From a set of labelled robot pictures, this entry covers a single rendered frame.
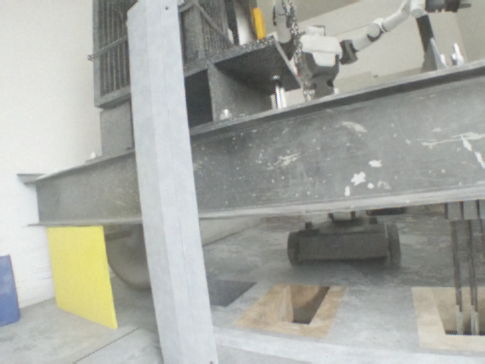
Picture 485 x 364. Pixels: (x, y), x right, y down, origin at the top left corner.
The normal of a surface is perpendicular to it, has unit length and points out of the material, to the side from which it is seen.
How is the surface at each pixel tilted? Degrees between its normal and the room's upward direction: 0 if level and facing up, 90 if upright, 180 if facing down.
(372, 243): 90
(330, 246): 90
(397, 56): 90
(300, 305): 90
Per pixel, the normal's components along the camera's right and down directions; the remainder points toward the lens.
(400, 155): -0.51, 0.01
